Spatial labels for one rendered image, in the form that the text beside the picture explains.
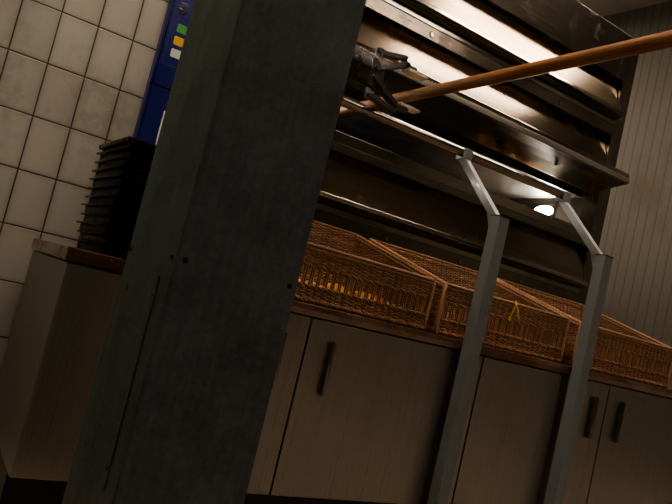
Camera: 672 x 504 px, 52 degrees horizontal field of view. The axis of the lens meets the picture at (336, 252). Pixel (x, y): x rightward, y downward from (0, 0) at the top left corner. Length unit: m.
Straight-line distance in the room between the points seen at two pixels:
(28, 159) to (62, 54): 0.31
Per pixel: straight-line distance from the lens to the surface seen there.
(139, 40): 2.17
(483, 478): 2.21
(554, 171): 3.09
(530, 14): 3.07
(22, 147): 2.06
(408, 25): 2.64
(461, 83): 1.75
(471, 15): 2.85
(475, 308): 2.00
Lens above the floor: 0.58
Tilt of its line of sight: 5 degrees up
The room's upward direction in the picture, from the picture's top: 13 degrees clockwise
